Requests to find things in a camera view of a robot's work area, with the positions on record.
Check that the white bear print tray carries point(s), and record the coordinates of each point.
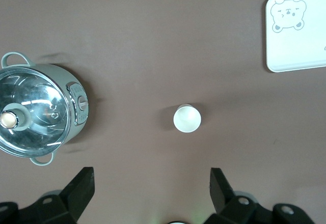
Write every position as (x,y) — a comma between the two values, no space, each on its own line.
(293,51)

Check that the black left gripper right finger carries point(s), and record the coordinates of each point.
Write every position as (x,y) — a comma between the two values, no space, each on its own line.
(242,211)

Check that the sage green electric pot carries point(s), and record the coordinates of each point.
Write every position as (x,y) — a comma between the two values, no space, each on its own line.
(61,73)

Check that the brown table cover mat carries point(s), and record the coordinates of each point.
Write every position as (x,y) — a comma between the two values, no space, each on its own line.
(152,30)

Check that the glass pot lid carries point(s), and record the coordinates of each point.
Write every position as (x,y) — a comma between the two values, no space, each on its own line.
(38,94)

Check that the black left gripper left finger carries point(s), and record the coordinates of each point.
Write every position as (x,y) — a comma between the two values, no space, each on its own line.
(51,208)

